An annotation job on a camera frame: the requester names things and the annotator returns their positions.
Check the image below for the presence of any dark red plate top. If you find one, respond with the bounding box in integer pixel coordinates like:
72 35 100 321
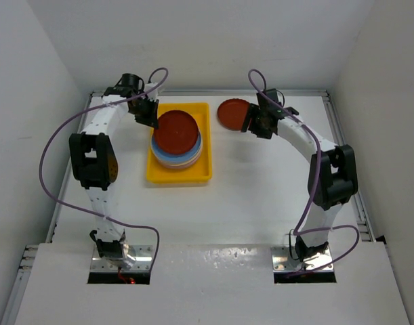
217 98 250 131

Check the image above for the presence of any yellow plastic bin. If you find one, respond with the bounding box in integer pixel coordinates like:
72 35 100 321
146 102 212 183

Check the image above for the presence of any purple cable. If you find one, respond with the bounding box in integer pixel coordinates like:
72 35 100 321
39 67 169 272
248 68 360 279

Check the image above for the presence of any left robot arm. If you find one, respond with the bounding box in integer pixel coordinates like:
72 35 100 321
68 73 159 269

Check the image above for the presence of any metal base plate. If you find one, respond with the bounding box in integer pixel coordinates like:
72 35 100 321
271 245 334 274
89 244 153 274

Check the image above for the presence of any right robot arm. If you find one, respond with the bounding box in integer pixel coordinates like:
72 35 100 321
241 89 358 262

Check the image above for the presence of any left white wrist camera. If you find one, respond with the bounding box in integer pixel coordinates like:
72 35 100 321
144 83 159 102

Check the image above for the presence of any light blue plate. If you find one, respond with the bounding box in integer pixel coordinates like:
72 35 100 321
151 134 202 164

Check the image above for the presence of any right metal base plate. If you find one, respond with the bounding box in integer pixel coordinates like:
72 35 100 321
271 245 334 274

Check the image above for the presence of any cream white plate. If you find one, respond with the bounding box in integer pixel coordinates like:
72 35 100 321
152 146 202 168

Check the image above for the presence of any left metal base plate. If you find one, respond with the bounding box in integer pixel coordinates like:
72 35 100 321
89 244 153 274

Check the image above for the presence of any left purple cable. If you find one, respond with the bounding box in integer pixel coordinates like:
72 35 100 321
39 67 169 272

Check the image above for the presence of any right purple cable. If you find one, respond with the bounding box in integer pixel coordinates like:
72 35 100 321
248 68 360 279

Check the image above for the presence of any dark red plate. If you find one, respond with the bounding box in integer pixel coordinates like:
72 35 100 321
217 98 250 131
153 110 199 155

